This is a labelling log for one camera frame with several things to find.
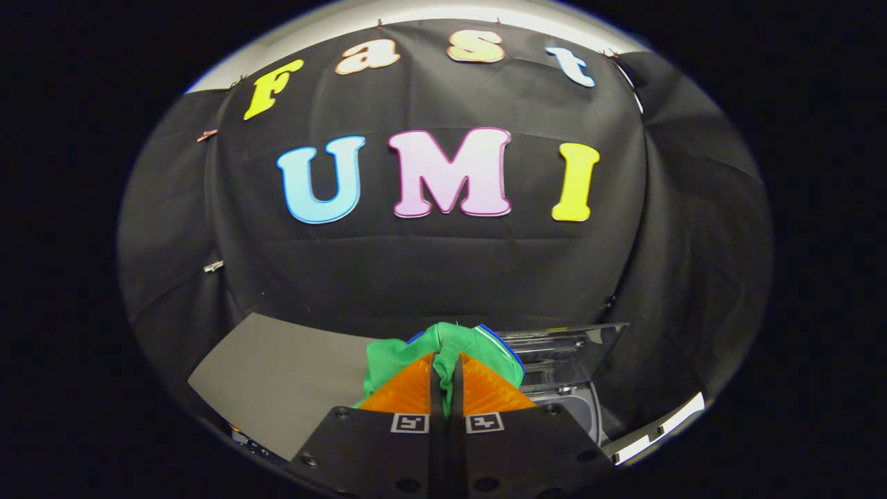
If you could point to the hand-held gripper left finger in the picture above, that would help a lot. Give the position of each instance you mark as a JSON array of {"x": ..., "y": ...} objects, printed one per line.
[{"x": 438, "y": 443}]

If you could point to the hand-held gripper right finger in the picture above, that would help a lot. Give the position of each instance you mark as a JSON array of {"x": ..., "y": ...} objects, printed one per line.
[{"x": 456, "y": 443}]

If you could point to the green polo shirt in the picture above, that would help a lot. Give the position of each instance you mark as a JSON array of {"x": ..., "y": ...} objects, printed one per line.
[{"x": 450, "y": 343}]

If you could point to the black backdrop cloth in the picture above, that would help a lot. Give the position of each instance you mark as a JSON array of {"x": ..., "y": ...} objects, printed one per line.
[{"x": 450, "y": 277}]

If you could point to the white clip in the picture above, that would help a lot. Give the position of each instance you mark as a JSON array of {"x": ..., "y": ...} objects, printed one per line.
[{"x": 213, "y": 266}]

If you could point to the red clip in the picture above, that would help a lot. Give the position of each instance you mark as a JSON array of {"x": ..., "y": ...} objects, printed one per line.
[{"x": 206, "y": 135}]

